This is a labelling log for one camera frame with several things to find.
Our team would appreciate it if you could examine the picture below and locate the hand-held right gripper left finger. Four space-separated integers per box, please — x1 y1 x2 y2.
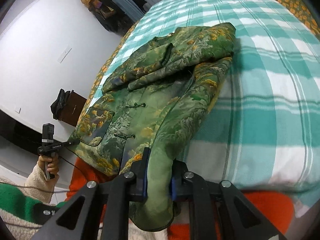
31 147 150 240

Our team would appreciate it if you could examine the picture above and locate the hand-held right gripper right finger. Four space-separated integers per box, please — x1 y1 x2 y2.
170 159 288 240

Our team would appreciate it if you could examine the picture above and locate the green patterned jacket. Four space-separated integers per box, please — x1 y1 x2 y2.
67 22 237 232

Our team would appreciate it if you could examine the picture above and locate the person's left forearm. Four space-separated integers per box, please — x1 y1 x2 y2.
24 159 60 203

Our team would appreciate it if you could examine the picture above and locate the person's left hand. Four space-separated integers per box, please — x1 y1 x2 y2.
38 154 60 178

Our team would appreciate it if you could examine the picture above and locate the brown wooden nightstand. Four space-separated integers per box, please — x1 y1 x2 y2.
60 90 88 127

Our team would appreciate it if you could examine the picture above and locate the white low shelf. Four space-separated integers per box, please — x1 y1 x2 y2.
0 110 44 180

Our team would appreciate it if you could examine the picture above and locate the black cloth item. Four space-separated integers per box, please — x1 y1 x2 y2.
49 89 73 121

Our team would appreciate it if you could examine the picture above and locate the teal white checked blanket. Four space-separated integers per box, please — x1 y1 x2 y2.
110 0 320 193

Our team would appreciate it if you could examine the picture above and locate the dark hanging coat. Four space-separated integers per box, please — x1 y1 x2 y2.
88 0 128 33

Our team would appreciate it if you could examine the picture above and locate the orange floral bedspread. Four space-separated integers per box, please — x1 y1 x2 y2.
76 0 320 133

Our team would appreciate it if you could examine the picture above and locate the black cable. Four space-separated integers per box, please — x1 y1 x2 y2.
0 152 77 195

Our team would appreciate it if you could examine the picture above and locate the white wall switch plate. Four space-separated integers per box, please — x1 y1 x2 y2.
57 45 72 63

